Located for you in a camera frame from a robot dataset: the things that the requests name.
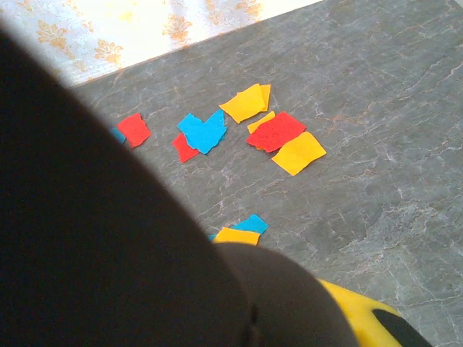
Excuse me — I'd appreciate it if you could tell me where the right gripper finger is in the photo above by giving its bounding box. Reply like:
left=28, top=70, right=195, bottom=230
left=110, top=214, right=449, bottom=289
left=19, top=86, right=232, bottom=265
left=317, top=278, right=434, bottom=347

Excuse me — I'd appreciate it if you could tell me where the black cartoon face hand brush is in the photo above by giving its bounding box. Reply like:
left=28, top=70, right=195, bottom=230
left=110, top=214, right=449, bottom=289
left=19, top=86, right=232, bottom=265
left=0, top=16, right=359, bottom=347

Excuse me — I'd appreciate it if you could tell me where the yellow paper scrap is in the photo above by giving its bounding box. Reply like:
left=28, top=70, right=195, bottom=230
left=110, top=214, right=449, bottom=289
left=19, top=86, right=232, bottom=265
left=218, top=83, right=268, bottom=125
left=271, top=130, right=328, bottom=177
left=258, top=83, right=272, bottom=112
left=247, top=111, right=276, bottom=135
left=213, top=226, right=261, bottom=247

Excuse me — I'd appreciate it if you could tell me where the red paper scrap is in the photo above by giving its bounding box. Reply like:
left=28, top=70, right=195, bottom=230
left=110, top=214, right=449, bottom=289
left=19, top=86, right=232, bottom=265
left=116, top=112, right=152, bottom=149
left=246, top=111, right=307, bottom=153
left=172, top=132, right=201, bottom=164

